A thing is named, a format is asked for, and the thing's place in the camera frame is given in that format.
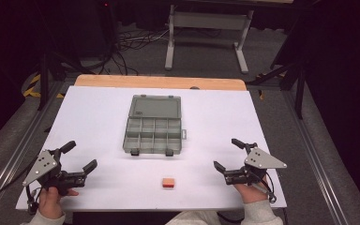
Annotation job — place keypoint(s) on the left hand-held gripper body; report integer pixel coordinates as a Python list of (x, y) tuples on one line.
[(40, 165)]

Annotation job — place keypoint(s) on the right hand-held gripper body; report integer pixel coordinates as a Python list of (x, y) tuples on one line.
[(262, 160)]

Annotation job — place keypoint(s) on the person's right hand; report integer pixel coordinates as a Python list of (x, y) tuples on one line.
[(250, 193)]

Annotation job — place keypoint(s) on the person's left hand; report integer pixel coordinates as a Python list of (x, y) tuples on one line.
[(50, 203)]

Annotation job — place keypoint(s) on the white board sheet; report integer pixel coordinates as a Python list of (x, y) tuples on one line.
[(100, 125)]

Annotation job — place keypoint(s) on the small orange block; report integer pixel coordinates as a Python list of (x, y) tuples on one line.
[(168, 182)]

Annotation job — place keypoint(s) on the person's light clothing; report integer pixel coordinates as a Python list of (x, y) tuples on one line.
[(193, 218)]

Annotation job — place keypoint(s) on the yellow black hazard tape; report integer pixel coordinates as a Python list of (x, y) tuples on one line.
[(31, 89)]

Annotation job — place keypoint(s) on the black metal stand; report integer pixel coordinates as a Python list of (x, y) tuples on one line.
[(299, 90), (44, 81)]

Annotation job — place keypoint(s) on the grey plastic compartment box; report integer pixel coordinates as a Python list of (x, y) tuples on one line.
[(153, 131)]

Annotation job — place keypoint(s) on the wooden table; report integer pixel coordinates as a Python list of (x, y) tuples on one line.
[(156, 82)]

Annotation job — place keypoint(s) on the black equipment tower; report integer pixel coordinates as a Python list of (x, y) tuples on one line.
[(107, 28)]

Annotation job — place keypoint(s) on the aluminium floor rail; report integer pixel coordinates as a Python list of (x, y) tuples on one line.
[(18, 150), (318, 168)]

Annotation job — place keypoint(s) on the grey metal table frame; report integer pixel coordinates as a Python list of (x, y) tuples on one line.
[(206, 21)]

